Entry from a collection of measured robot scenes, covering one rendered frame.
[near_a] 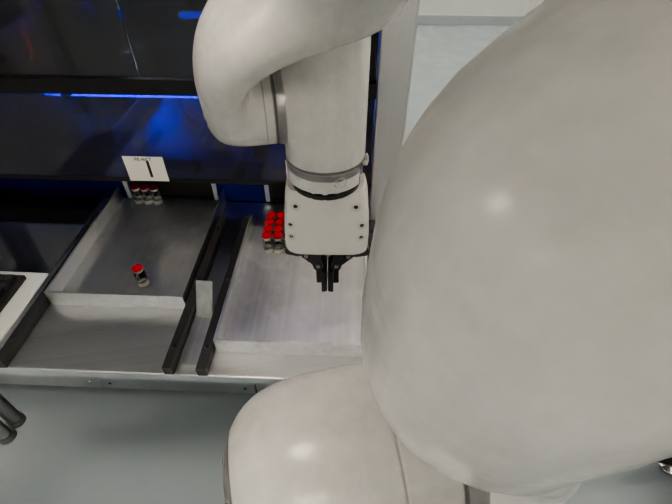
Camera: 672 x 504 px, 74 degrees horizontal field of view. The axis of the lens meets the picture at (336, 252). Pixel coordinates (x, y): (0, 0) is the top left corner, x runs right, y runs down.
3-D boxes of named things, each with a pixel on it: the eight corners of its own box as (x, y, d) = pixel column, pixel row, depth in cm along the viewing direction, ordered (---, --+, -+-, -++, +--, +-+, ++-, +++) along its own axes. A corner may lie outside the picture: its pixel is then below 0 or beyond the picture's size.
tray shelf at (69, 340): (105, 204, 111) (102, 198, 110) (385, 211, 109) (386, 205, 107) (-13, 373, 76) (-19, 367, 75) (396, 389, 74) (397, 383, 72)
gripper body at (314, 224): (371, 152, 51) (366, 227, 59) (282, 151, 51) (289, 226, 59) (374, 190, 46) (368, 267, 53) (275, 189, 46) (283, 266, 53)
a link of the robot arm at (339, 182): (367, 134, 50) (366, 157, 52) (289, 133, 50) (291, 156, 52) (370, 175, 44) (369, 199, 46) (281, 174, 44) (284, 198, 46)
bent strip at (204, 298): (202, 300, 85) (195, 279, 81) (218, 301, 85) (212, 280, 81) (180, 364, 75) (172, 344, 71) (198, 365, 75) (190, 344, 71)
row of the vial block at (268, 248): (264, 247, 96) (262, 231, 93) (347, 249, 96) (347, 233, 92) (263, 254, 95) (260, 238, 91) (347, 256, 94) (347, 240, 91)
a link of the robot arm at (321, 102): (283, 179, 43) (374, 168, 45) (269, 35, 34) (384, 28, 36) (273, 138, 49) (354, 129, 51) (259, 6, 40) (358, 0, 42)
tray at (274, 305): (252, 226, 102) (250, 214, 99) (365, 229, 101) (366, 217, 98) (216, 352, 77) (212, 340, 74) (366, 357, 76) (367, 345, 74)
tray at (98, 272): (122, 198, 109) (117, 186, 107) (226, 201, 109) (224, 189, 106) (52, 304, 85) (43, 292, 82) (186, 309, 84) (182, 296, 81)
